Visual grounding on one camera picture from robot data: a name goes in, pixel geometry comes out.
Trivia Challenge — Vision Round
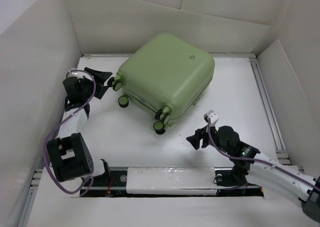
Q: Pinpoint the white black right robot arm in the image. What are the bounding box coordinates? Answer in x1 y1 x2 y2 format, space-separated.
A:
186 126 320 222

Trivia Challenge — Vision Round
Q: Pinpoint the aluminium side rail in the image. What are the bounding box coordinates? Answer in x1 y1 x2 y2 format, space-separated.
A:
249 58 292 166

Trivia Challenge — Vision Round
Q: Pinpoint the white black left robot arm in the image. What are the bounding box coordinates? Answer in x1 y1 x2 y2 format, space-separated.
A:
46 67 112 183

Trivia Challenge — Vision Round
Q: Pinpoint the green hard-shell suitcase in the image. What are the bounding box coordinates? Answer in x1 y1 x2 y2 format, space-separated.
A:
107 32 215 135

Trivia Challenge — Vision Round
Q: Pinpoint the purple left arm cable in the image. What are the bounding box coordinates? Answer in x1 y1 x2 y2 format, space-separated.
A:
42 70 98 195

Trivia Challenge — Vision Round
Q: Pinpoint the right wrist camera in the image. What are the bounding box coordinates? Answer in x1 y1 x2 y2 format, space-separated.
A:
203 110 220 126

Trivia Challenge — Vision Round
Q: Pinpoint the white foam block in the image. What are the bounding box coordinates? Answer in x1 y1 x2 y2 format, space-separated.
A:
126 167 218 196

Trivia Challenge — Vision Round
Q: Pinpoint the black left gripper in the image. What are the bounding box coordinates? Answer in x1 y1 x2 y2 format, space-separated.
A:
79 68 112 100

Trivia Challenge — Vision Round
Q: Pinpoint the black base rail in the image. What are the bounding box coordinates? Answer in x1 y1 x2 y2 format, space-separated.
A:
80 166 264 198

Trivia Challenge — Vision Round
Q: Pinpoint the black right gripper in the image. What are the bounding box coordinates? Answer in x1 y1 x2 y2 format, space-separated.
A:
185 122 232 156

